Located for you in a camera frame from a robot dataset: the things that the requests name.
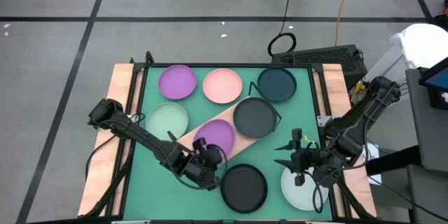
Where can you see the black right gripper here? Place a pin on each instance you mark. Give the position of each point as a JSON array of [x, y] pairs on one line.
[[302, 159]]

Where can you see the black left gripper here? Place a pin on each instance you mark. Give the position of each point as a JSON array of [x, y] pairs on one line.
[[206, 168]]

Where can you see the purple plate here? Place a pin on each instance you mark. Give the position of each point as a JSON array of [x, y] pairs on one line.
[[177, 82], [217, 133]]

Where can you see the light grey plate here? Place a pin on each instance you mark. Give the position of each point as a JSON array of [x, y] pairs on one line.
[[297, 196]]

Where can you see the black plate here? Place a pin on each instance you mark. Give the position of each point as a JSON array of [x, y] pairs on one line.
[[245, 190]]

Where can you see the dark grey plate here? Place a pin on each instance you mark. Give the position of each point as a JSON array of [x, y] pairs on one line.
[[255, 117]]

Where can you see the light green plate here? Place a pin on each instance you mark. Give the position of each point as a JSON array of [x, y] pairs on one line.
[[167, 122]]

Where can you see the dark teal plate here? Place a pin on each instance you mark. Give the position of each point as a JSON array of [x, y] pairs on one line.
[[276, 84]]

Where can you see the pink plate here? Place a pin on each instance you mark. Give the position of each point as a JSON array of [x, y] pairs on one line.
[[222, 86]]

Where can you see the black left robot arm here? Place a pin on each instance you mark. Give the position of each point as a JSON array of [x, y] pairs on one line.
[[140, 134]]

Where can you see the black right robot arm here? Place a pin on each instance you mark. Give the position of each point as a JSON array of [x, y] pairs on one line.
[[364, 119]]

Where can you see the wooden shelf with black legs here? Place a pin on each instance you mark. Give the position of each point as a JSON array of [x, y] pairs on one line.
[[243, 140]]

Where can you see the green table mat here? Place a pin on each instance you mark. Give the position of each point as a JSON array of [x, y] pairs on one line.
[[157, 196]]

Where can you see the white paper sheet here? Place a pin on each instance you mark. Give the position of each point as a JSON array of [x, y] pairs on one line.
[[372, 154]]

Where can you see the yellow power plug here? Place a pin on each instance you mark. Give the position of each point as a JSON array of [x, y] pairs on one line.
[[358, 88]]

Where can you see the black floor beam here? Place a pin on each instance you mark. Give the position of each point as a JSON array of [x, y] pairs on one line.
[[392, 161]]

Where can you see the grey waste bin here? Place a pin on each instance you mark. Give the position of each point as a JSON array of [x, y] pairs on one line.
[[376, 66]]

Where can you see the grey cabinet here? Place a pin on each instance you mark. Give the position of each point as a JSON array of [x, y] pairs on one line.
[[430, 136]]

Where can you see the black tablet screen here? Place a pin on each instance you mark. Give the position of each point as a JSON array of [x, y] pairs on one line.
[[439, 77]]

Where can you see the white bin liner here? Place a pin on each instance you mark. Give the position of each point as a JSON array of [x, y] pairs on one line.
[[425, 43]]

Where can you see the black table frame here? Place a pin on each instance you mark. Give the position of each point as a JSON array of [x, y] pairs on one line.
[[227, 65]]

